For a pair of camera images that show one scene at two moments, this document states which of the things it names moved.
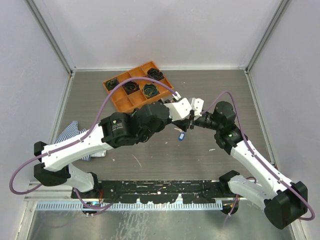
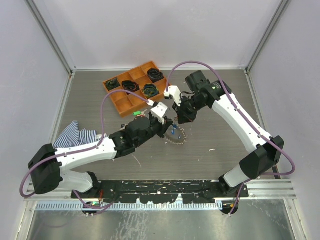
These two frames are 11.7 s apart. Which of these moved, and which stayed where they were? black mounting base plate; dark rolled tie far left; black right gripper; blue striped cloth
Moved: black right gripper
Stayed: black mounting base plate; blue striped cloth; dark rolled tie far left
